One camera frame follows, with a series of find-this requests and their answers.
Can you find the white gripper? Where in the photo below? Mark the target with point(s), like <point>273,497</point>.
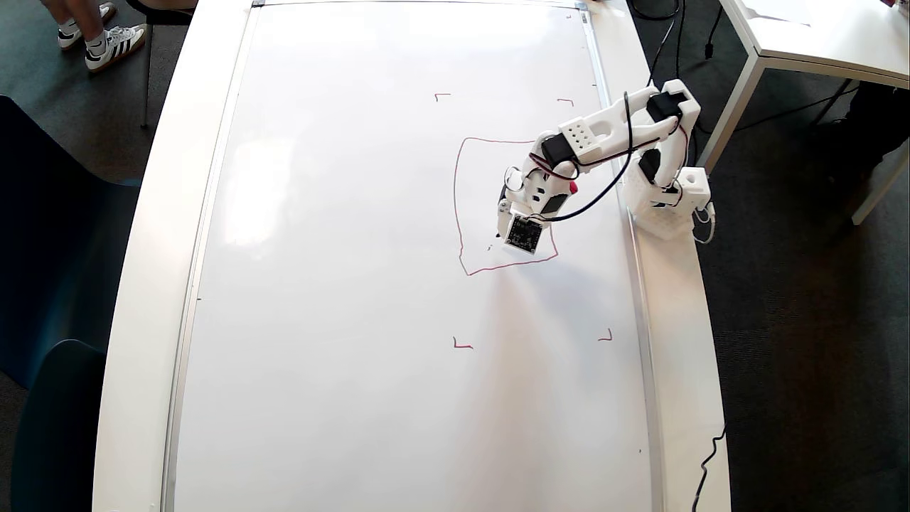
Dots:
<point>504,211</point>

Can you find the red whiteboard marker pen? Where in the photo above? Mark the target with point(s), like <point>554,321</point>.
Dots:
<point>573,188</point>

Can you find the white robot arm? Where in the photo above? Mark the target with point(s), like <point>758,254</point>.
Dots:
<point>604,131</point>

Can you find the white side table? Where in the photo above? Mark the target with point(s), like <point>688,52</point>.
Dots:
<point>839,35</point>

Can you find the black chair with metal leg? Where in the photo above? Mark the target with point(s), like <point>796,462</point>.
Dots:
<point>163,14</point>

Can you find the white sneaker with black stripes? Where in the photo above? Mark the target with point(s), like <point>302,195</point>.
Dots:
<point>67,39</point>
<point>114,50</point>

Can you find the dark blue chair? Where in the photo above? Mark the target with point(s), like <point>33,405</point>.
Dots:
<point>57,249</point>

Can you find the bare person leg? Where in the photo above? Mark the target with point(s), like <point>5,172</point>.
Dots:
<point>85,18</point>
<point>57,11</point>

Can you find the black wrist camera board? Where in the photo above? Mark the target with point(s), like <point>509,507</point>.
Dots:
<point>525,235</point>

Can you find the white whiteboard with metal frame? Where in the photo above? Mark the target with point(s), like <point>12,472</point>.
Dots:
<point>355,284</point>

